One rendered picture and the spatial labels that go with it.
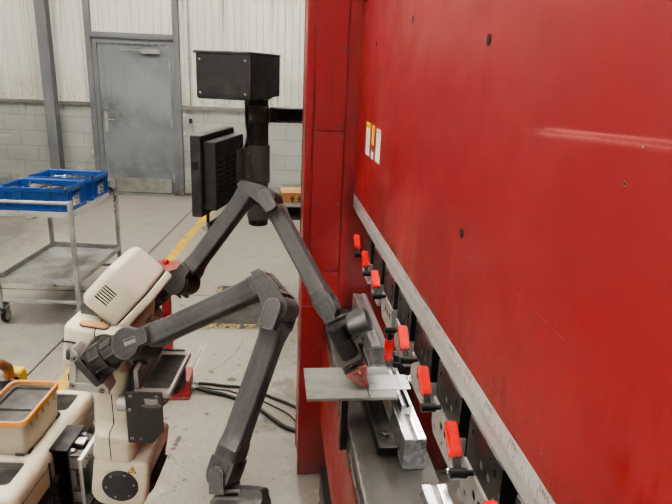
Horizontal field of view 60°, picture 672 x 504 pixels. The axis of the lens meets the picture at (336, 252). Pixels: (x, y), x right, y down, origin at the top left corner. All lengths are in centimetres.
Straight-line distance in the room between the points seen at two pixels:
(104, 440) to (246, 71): 151
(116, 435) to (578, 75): 150
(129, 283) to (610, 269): 123
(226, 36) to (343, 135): 641
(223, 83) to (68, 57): 688
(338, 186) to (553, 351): 179
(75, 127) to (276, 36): 318
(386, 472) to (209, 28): 768
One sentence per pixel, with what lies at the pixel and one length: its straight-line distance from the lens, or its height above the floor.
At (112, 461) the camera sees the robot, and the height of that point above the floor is 81.
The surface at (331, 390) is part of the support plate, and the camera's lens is 176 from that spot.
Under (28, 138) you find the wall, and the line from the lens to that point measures 974.
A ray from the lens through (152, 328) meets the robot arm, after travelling 146.
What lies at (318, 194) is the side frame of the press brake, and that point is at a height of 139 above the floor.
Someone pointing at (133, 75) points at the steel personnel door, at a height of 169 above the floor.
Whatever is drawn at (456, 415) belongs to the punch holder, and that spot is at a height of 129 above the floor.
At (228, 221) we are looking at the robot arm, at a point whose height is 144.
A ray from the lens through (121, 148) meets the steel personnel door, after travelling 919.
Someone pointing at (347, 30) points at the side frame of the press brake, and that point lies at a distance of 242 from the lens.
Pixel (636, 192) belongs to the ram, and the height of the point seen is 180.
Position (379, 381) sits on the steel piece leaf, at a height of 100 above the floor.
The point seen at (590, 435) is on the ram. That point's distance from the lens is 72.
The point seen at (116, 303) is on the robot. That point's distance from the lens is 164.
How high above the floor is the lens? 190
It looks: 17 degrees down
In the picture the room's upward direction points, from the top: 2 degrees clockwise
